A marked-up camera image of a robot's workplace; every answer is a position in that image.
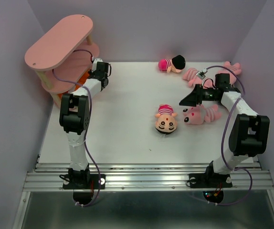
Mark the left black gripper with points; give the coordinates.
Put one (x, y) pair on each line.
(91, 74)

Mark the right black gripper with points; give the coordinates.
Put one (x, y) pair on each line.
(194, 98)

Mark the orange shark plush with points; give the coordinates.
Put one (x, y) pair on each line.
(83, 78)

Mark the doll plush pink striped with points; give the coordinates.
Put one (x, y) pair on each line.
(166, 122)

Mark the orange shark plush back-facing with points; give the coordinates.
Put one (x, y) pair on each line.
(68, 102)

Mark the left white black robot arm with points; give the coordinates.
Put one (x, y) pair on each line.
(75, 112)

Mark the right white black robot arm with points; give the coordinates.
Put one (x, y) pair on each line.
(248, 136)

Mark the pink three-tier wooden shelf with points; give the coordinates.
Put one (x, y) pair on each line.
(63, 54)

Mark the pink axolotl plush front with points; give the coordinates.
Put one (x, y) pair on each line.
(200, 114)

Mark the pink axolotl plush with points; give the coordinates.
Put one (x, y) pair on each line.
(200, 114)
(235, 68)

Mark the pink striped plush middle back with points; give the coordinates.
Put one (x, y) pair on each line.
(192, 77)

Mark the doll plush black hair far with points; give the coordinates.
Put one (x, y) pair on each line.
(176, 64)

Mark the pink axolotl plush far right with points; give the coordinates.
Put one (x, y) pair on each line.
(235, 68)

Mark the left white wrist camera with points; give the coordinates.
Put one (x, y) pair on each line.
(94, 64)

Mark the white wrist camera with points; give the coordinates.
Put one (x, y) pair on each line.
(202, 74)
(94, 64)

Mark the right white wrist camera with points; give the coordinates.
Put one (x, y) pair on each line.
(202, 74)

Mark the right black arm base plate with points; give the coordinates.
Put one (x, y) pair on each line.
(202, 180)

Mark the aluminium mounting rail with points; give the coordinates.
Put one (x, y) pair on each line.
(144, 177)

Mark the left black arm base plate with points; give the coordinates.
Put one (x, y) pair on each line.
(94, 182)

